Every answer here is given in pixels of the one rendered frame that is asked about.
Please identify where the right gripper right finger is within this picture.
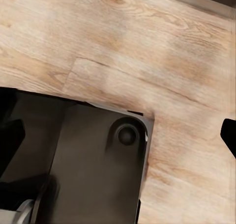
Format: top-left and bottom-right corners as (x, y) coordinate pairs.
(220, 118), (236, 158)

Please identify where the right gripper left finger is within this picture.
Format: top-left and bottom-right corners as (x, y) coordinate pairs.
(0, 119), (26, 178)

